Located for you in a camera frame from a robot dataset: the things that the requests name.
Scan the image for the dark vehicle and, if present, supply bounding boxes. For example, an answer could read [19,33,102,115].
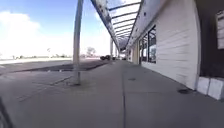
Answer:
[99,55,112,61]

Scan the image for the bare tree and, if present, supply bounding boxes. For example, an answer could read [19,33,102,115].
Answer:
[86,46,97,58]

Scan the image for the glazed canopy roof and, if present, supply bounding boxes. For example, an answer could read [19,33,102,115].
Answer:
[90,0,144,52]

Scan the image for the white sided building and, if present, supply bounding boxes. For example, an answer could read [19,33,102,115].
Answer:
[125,0,224,101]

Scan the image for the dark round ground cover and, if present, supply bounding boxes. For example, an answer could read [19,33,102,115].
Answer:
[177,88,191,95]

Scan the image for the white boxes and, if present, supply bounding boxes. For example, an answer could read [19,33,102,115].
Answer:
[196,76,224,101]

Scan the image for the pale canopy post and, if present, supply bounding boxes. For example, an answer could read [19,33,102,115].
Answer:
[109,37,114,61]
[72,0,85,86]

